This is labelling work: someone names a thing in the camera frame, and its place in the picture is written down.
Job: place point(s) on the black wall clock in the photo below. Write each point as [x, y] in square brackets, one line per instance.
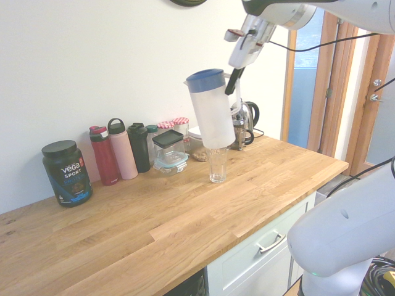
[188, 2]

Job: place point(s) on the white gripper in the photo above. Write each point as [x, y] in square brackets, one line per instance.
[247, 57]

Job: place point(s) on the white cabinet drawer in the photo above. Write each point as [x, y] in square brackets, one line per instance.
[247, 268]

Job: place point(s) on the jar with red checkered lid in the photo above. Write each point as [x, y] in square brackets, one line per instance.
[180, 121]
[165, 125]

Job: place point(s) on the shiny steel electric kettle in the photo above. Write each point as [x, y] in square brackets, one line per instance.
[247, 112]

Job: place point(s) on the pink water bottle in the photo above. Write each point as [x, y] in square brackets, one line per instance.
[123, 154]

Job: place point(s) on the black protein powder tub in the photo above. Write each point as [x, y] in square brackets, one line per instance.
[68, 175]

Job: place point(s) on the translucent pitcher with blue lid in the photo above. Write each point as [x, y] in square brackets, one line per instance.
[213, 117]

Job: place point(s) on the metal door lever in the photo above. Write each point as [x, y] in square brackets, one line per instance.
[375, 98]

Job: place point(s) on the black dishwasher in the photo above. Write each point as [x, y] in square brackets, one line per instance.
[194, 285]

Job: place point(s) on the cereal container with white lid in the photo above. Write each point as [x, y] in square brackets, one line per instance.
[196, 134]

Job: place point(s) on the square container with black lid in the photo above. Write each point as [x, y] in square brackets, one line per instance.
[168, 138]

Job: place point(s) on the small jar with checkered lid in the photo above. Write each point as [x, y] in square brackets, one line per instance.
[186, 141]

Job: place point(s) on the glass jar with green lid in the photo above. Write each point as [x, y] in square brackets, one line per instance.
[152, 135]

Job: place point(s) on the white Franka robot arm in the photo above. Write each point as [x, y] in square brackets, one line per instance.
[339, 216]

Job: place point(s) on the wooden framed door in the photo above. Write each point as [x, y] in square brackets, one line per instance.
[358, 138]

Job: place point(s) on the metal door lock knob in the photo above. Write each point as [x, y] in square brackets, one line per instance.
[377, 82]

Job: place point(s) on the clear drinking glass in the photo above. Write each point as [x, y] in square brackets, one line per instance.
[217, 169]

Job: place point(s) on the red water bottle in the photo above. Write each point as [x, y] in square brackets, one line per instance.
[105, 160]

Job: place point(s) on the wooden door frame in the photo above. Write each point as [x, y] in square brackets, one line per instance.
[331, 92]

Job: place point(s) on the black shaker bottle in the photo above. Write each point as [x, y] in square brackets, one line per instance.
[140, 151]

